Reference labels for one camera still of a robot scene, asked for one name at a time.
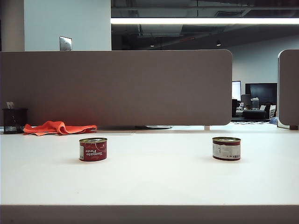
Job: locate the metal wall switch plate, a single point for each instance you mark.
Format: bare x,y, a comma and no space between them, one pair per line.
65,43

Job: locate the bright computer monitor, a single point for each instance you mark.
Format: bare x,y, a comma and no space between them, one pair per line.
236,90

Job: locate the blue crumpled item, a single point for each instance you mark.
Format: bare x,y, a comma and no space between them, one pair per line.
274,120

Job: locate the black mesh pen holder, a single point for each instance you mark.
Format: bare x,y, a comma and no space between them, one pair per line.
14,120

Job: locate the red tomato paste can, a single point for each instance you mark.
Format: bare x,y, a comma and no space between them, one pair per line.
226,149
93,150

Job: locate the black pendant lamp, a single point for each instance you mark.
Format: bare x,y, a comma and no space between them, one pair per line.
218,43

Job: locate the small grey-brown desk divider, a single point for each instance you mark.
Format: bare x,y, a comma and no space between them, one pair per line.
289,88

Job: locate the large black screen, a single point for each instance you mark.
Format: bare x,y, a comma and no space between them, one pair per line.
261,91

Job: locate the large grey-brown desk divider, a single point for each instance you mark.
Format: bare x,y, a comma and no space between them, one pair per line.
116,88

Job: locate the brown divider support foot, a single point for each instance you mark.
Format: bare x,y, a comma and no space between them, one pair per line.
293,127

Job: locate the black white checkered mat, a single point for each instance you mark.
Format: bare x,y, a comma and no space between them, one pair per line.
252,121

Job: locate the long ceiling light strip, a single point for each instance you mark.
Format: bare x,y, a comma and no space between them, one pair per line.
198,20

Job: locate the white card in holder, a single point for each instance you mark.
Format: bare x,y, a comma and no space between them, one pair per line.
9,105

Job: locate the orange cloth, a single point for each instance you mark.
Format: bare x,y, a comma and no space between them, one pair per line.
58,128

